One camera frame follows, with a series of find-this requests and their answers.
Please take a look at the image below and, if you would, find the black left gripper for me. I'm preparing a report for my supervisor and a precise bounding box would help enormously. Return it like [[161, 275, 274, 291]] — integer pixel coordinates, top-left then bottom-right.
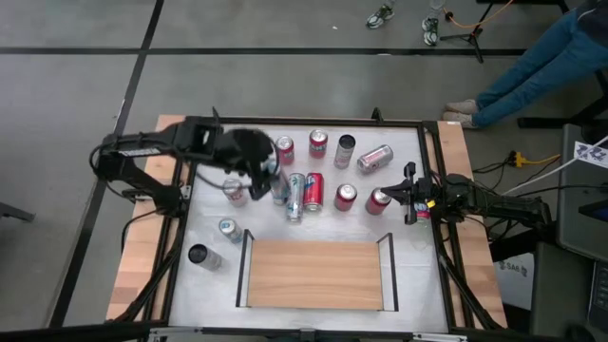
[[216, 126, 277, 200]]

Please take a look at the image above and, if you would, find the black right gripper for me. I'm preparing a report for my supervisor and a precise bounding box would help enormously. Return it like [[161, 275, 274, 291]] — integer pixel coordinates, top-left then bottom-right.
[[379, 161, 446, 225]]

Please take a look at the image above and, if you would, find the blue silver Red Bull can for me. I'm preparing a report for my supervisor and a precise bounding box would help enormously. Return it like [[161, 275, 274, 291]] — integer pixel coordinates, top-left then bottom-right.
[[218, 218, 244, 245], [268, 160, 293, 206]]

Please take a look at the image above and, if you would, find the silver Diet Coke can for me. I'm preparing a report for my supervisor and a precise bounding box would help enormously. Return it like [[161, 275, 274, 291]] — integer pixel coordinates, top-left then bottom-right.
[[355, 143, 395, 175], [221, 178, 249, 208]]

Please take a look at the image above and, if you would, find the white Celsius can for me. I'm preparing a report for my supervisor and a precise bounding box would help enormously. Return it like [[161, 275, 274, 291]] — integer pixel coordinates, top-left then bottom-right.
[[187, 243, 224, 273], [332, 133, 357, 170], [285, 172, 307, 223]]

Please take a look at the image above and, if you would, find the dark red soda can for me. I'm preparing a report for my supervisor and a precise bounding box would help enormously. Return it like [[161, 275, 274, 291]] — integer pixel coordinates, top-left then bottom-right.
[[364, 187, 393, 217], [332, 182, 358, 213]]

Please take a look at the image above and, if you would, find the yellow power plug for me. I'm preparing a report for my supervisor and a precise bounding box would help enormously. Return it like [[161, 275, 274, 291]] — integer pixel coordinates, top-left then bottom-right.
[[510, 150, 562, 168]]

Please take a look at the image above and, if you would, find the grey desk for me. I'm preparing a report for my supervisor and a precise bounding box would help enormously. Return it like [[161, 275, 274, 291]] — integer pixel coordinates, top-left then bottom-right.
[[529, 123, 608, 341]]

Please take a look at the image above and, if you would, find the black tripod stand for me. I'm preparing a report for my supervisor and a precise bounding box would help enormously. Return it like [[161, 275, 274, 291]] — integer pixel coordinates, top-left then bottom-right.
[[439, 0, 498, 65]]

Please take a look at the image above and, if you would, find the person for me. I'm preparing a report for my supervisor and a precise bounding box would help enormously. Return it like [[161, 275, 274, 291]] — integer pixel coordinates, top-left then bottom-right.
[[441, 0, 608, 130], [364, 0, 447, 48]]

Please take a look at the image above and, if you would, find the white paper label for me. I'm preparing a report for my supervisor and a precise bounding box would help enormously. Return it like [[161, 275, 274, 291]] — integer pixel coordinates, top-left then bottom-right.
[[573, 140, 608, 170]]

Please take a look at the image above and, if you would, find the black furniture leg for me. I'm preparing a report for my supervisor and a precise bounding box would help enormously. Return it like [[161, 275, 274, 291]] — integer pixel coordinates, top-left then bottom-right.
[[0, 201, 37, 223]]

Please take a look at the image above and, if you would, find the wooden shelf with black frame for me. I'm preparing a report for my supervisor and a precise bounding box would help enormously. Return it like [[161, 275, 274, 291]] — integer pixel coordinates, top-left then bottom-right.
[[235, 229, 400, 314]]

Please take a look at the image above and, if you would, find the white cable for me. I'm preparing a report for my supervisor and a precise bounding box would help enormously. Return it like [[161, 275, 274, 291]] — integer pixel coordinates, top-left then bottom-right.
[[503, 136, 608, 196]]

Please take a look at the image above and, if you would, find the yellow-orange cable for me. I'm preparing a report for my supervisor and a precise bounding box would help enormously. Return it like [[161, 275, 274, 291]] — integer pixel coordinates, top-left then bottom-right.
[[444, 0, 515, 29]]

